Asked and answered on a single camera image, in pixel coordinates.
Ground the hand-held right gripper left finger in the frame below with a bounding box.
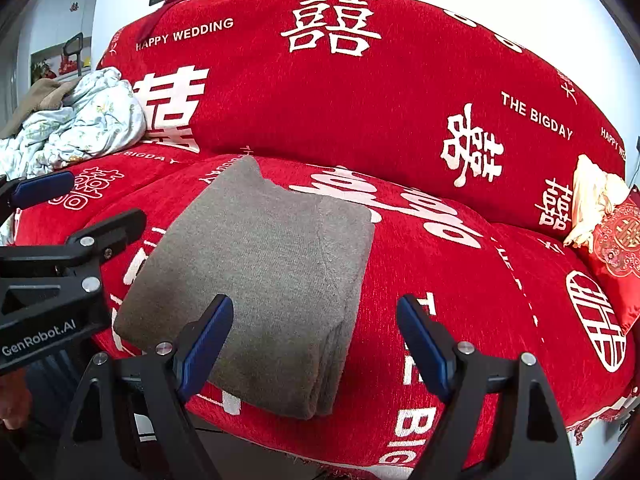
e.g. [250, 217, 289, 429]
[55, 294, 235, 480]

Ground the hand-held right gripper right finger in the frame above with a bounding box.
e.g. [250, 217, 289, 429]
[396, 294, 578, 480]

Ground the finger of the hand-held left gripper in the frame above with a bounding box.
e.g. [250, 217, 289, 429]
[0, 170, 76, 221]
[0, 208, 147, 281]

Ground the grey knit sweater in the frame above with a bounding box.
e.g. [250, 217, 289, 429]
[113, 156, 376, 420]

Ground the pale floral crumpled cloth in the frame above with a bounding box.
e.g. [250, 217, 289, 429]
[0, 66, 146, 181]

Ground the brown cloth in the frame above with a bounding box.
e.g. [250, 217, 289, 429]
[0, 77, 81, 138]

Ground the red embroidered satin cushion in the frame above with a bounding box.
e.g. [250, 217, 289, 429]
[582, 192, 640, 336]

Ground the cream crumpled cloth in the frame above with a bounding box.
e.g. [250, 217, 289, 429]
[564, 154, 631, 253]

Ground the red printed sofa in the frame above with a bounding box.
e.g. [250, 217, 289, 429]
[10, 0, 638, 480]

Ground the colourful wall poster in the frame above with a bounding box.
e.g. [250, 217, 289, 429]
[30, 42, 93, 86]

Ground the black handle frame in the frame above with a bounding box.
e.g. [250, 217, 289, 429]
[62, 32, 83, 63]

